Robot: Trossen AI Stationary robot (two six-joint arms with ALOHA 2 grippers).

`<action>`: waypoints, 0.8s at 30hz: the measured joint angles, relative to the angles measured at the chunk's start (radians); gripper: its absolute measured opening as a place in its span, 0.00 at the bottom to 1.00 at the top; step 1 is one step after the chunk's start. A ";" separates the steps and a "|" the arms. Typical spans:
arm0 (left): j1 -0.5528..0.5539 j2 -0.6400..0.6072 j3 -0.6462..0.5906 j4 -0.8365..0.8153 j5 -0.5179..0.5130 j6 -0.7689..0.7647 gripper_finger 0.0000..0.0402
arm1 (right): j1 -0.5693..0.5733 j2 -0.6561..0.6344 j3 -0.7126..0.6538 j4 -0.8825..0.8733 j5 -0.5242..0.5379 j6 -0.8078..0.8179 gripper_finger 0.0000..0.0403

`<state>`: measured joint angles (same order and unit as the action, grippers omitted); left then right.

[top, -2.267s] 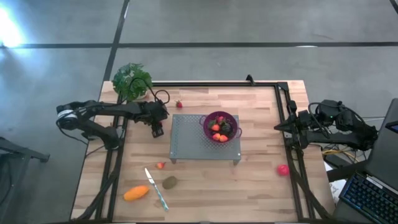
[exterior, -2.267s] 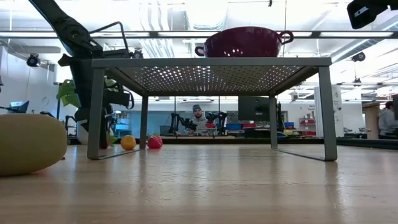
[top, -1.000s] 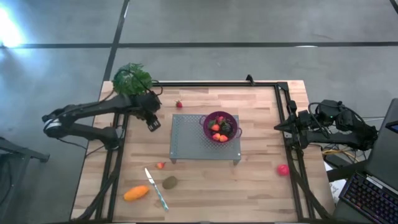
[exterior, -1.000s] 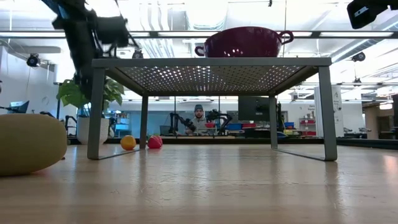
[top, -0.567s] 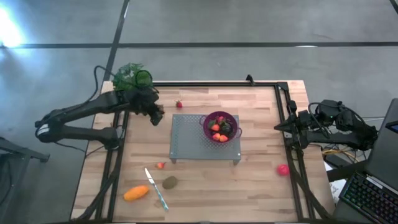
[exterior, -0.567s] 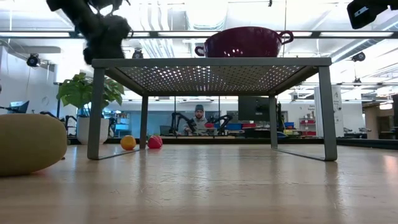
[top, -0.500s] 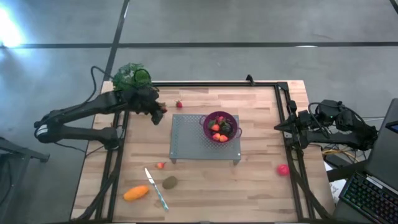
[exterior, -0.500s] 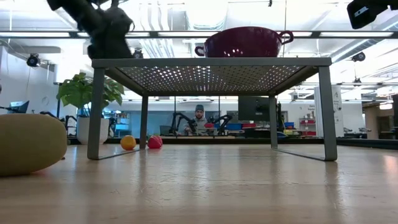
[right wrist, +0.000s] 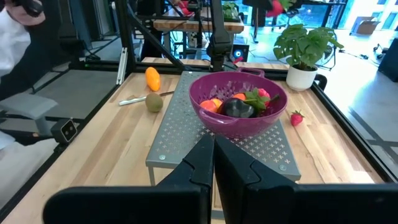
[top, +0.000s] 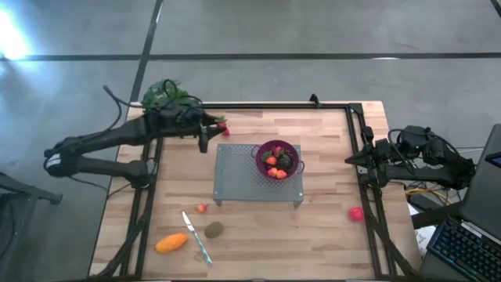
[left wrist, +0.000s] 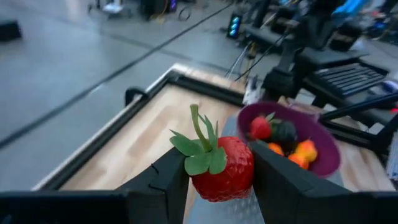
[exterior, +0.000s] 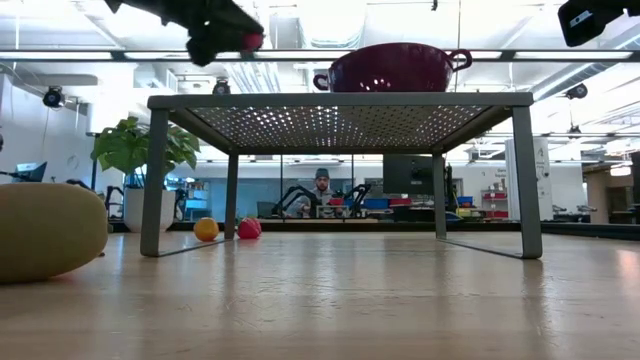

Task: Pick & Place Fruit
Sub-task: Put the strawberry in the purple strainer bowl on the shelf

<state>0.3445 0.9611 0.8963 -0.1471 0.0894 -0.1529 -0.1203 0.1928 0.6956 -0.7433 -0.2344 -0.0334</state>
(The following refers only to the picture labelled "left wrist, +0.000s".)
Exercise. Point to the grey perforated metal shelf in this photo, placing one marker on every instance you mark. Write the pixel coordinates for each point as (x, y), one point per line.
(227, 211)

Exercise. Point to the purple metal colander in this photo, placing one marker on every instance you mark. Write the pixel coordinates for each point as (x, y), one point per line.
(323, 152)

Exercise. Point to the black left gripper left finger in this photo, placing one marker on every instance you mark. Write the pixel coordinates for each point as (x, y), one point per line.
(93, 207)

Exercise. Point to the red strawberry toy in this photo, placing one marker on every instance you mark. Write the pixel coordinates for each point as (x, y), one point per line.
(276, 148)

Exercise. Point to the black backlit keyboard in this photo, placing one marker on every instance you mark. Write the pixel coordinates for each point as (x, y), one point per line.
(348, 79)

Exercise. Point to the dark round avocado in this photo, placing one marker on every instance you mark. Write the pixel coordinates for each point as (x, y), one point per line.
(284, 133)

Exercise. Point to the red plastic strawberry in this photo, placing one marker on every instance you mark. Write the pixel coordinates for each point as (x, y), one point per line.
(230, 174)
(260, 129)

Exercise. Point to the black aluminium table frame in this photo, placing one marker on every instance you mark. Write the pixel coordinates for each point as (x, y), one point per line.
(202, 88)

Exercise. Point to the small orange-red peach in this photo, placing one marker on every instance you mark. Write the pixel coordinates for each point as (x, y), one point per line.
(307, 149)
(298, 161)

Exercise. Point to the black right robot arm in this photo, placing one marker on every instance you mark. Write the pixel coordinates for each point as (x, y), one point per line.
(280, 84)

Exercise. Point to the computer tower with blue lights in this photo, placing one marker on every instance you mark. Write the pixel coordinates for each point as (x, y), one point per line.
(234, 26)

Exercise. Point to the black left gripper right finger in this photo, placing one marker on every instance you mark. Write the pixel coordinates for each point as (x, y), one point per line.
(295, 199)

